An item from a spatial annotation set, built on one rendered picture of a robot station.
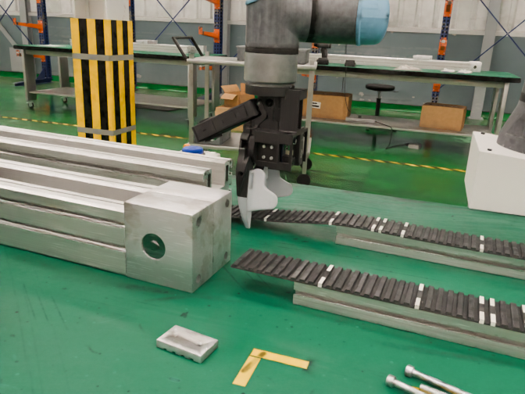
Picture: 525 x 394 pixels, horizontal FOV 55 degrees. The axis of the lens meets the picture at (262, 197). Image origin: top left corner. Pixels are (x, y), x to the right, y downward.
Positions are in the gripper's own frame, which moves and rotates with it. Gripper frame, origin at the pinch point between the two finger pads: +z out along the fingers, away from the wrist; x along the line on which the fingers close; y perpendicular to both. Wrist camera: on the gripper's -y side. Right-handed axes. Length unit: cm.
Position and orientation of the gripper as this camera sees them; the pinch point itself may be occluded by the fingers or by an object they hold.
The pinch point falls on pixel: (251, 213)
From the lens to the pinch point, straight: 79.5
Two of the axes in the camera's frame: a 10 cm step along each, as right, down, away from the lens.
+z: -0.4, 9.5, 3.1
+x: 3.8, -2.7, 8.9
